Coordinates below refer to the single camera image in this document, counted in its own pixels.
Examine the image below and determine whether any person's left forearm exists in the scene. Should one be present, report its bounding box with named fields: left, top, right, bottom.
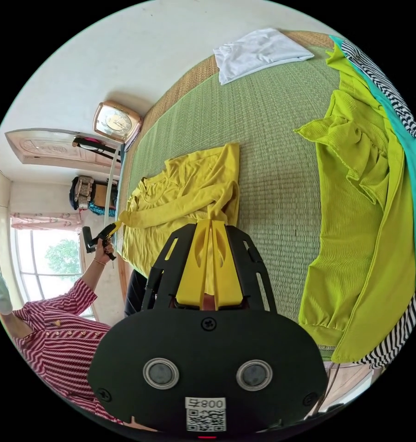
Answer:
left=77, top=257, right=107, bottom=291

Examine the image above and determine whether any person's right hand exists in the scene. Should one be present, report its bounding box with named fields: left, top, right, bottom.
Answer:
left=122, top=416, right=160, bottom=432

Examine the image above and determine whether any white pole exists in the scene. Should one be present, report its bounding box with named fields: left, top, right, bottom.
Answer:
left=104, top=144, right=122, bottom=227

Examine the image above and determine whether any gold framed clock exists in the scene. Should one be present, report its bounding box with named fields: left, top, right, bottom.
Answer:
left=93, top=100, right=144, bottom=144

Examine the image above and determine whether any white folded garment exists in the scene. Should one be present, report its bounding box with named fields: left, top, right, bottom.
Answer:
left=213, top=28, right=315, bottom=86

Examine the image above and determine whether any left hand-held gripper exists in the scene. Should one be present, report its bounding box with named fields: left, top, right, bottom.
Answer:
left=87, top=221, right=123, bottom=262

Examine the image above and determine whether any person's left hand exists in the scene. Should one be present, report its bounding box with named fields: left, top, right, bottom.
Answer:
left=93, top=240, right=114, bottom=266

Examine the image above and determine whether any yellow short sleeve shirt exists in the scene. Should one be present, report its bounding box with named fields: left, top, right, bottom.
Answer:
left=118, top=142, right=241, bottom=296

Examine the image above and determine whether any person's body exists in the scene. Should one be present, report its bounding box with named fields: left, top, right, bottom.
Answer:
left=0, top=234, right=150, bottom=426

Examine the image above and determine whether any window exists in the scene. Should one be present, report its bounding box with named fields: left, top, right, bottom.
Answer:
left=11, top=226, right=95, bottom=319

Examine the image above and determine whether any wooden door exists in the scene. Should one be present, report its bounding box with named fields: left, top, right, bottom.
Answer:
left=5, top=128, right=123, bottom=170

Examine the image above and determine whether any pink floral curtain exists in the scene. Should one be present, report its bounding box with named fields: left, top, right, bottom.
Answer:
left=10, top=211, right=83, bottom=231

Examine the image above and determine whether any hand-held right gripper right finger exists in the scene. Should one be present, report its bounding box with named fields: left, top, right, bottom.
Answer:
left=210, top=220, right=245, bottom=309

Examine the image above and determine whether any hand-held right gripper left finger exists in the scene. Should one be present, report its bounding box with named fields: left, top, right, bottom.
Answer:
left=175, top=221, right=212, bottom=307

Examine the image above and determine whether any patterned bag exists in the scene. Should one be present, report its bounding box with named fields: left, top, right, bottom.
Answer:
left=69, top=175, right=102, bottom=211

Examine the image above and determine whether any pile of clothes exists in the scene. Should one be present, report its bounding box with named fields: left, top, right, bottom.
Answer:
left=293, top=34, right=416, bottom=371

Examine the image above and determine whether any bed with green woven mat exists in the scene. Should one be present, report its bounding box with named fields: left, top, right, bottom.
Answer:
left=115, top=29, right=416, bottom=367

